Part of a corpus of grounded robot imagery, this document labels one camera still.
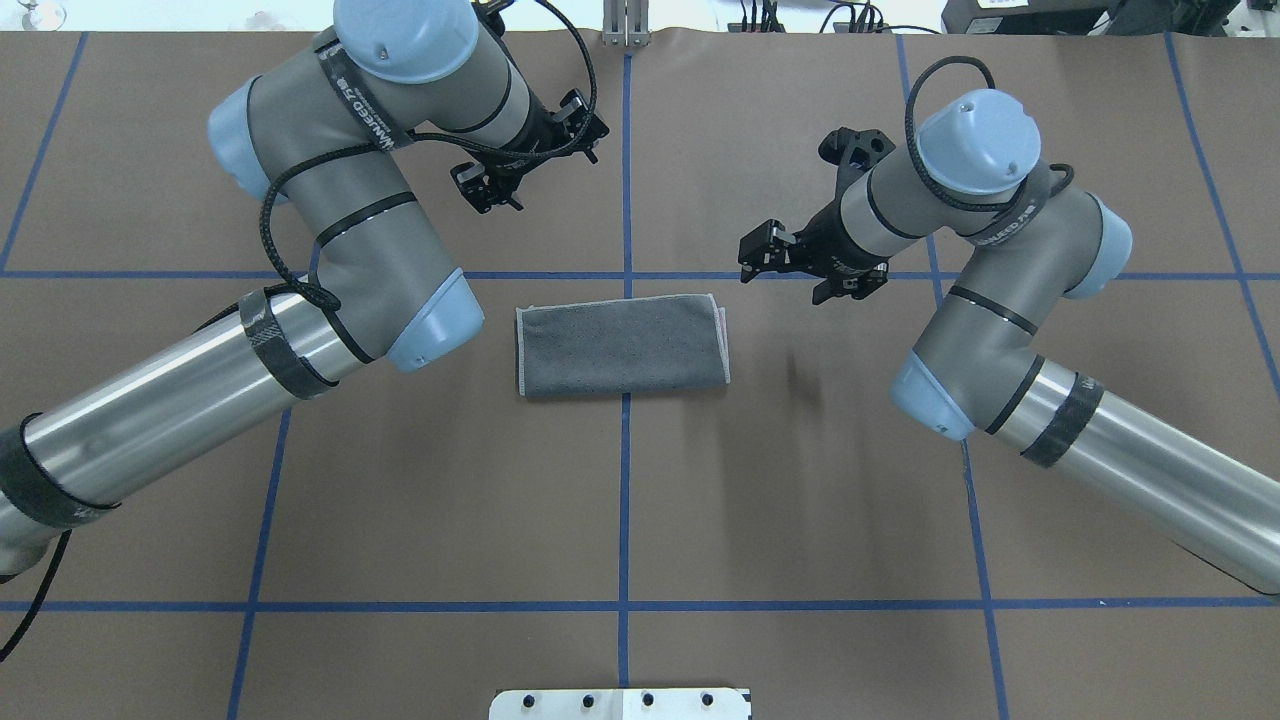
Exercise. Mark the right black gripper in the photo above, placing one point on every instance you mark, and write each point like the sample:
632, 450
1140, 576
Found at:
828, 240

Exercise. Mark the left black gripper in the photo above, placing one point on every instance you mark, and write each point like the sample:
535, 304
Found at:
531, 137

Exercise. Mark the pink and grey towel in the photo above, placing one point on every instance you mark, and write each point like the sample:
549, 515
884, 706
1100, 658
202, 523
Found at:
654, 344

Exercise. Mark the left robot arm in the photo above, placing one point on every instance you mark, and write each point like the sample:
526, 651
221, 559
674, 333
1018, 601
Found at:
363, 274

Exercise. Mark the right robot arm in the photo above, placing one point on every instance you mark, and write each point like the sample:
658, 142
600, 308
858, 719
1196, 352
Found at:
975, 167

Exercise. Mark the black device top right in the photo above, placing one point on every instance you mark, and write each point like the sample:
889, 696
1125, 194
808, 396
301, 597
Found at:
1082, 18

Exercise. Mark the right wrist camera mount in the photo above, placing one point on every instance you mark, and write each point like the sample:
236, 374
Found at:
854, 153

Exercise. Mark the aluminium frame post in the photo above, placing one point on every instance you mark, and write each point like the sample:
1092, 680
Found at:
626, 23

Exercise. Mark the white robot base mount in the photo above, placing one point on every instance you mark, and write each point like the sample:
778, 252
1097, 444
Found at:
623, 703

